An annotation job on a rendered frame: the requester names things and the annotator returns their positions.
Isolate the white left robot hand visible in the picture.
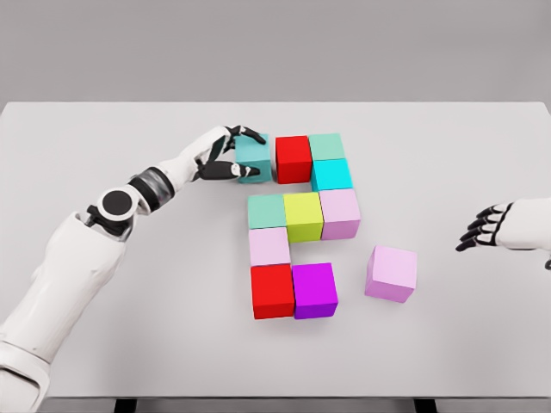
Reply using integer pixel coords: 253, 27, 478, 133
179, 125, 267, 182

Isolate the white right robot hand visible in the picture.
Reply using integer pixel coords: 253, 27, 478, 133
455, 197, 551, 271

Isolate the teal cube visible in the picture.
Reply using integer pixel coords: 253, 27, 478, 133
234, 133, 273, 185

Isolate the mint green cube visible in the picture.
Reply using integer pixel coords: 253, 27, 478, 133
308, 133, 347, 163
247, 194, 288, 231

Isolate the red cube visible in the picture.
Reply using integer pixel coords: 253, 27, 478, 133
250, 262, 296, 320
275, 135, 313, 185

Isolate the pale pink cube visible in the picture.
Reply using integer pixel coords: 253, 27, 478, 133
364, 244, 418, 304
248, 226, 292, 268
319, 188, 362, 241

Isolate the yellow-green cube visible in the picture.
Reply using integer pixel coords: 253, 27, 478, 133
282, 191, 325, 244

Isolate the cyan cube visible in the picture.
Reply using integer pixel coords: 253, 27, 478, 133
309, 157, 355, 193

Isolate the purple cube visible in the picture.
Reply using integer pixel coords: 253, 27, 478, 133
291, 262, 338, 320

